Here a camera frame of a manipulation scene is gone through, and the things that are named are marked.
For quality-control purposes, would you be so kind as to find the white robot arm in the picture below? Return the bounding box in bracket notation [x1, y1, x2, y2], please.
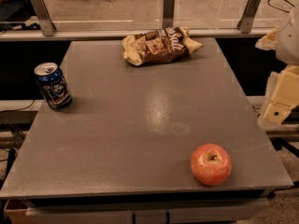
[255, 4, 299, 130]

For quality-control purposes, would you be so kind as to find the red yellow apple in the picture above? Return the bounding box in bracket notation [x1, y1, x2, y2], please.
[190, 144, 232, 187]

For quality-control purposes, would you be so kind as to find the brown chip bag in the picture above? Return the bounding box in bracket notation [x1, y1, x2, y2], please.
[121, 27, 203, 66]

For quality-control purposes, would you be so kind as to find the blue soda can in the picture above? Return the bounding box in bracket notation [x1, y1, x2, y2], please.
[34, 63, 72, 110]

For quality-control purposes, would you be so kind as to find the clear glass barrier panel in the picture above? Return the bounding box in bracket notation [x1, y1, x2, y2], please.
[44, 0, 299, 30]

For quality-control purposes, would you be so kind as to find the right metal bracket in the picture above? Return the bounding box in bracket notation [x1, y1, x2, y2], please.
[237, 0, 262, 34]

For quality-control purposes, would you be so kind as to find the metal bracket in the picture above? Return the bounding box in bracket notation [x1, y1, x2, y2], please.
[30, 0, 56, 36]
[237, 0, 262, 34]
[163, 0, 175, 28]

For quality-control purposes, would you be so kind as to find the middle metal bracket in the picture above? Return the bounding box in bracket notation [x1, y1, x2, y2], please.
[163, 0, 175, 28]

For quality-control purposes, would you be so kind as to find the left metal bracket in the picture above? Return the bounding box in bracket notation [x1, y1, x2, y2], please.
[30, 0, 56, 36]

